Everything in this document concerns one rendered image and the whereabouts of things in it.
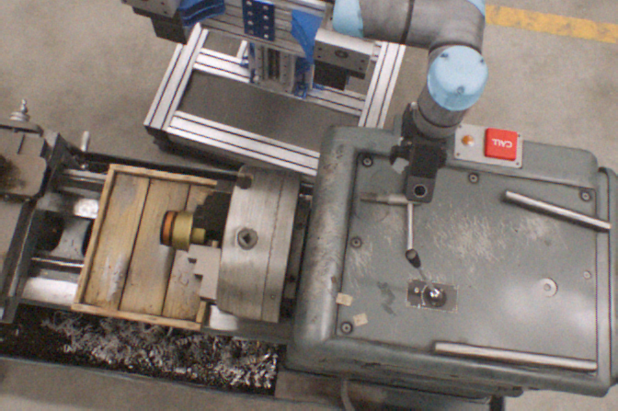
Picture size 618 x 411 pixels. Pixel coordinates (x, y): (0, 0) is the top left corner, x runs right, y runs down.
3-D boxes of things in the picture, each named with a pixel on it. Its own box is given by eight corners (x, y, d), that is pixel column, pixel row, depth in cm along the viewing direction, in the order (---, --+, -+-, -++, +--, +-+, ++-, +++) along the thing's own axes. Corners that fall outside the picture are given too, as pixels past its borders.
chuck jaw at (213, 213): (249, 221, 132) (253, 176, 125) (245, 237, 128) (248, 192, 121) (197, 213, 132) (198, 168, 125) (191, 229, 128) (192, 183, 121)
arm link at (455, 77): (495, 43, 85) (490, 99, 82) (471, 82, 95) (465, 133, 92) (437, 33, 85) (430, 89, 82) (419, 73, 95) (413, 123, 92)
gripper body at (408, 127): (442, 124, 111) (461, 92, 99) (439, 169, 108) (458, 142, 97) (399, 117, 111) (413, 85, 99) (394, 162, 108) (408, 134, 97)
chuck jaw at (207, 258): (243, 251, 129) (232, 308, 124) (244, 257, 133) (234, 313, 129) (189, 242, 129) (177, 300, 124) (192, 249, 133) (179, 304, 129)
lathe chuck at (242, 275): (287, 181, 150) (284, 159, 119) (266, 313, 146) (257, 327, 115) (249, 175, 150) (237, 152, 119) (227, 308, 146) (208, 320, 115)
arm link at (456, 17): (417, -29, 90) (409, 36, 87) (495, -16, 90) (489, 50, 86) (407, 3, 98) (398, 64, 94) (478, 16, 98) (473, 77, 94)
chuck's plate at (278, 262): (302, 183, 150) (303, 162, 119) (280, 316, 146) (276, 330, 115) (287, 181, 150) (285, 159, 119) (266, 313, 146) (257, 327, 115)
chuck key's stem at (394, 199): (359, 203, 118) (419, 208, 118) (360, 199, 116) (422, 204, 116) (359, 192, 119) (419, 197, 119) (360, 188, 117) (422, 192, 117)
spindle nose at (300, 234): (311, 205, 144) (314, 195, 123) (297, 297, 141) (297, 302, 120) (298, 202, 144) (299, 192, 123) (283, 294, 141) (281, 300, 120)
